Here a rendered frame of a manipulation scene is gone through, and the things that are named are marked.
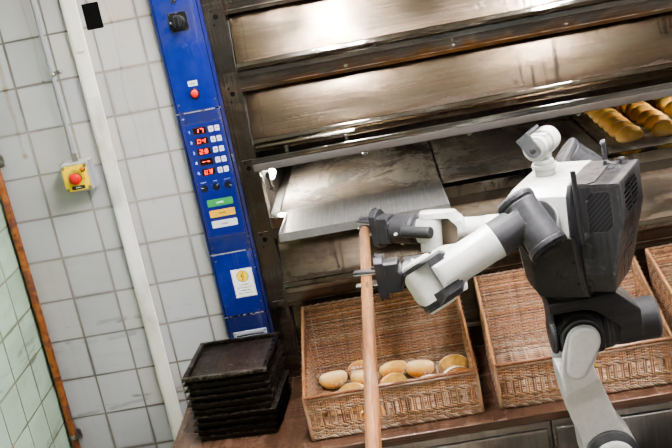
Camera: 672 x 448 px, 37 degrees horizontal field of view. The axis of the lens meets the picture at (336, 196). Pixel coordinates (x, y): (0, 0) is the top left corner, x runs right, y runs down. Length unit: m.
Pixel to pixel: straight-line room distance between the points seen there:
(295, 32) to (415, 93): 0.45
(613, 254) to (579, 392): 0.42
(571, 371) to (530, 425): 0.56
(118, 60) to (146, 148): 0.31
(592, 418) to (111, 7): 1.97
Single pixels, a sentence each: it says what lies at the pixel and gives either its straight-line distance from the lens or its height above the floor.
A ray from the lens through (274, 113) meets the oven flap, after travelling 3.39.
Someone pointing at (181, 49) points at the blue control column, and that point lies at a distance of 3.36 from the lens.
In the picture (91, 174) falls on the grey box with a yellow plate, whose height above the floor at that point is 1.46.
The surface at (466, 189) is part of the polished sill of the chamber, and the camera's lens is 3.45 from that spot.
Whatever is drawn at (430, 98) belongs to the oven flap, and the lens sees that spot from 3.36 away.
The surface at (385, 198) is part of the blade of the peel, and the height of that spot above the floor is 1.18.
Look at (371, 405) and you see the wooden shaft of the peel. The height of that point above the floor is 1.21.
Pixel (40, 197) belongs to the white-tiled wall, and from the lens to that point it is 3.61.
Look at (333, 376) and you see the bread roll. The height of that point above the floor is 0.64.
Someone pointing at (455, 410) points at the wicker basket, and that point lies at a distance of 3.20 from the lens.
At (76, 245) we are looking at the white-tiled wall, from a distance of 3.62.
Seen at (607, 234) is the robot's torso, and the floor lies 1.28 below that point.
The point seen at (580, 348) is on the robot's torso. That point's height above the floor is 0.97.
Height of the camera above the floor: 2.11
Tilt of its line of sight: 15 degrees down
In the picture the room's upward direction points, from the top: 11 degrees counter-clockwise
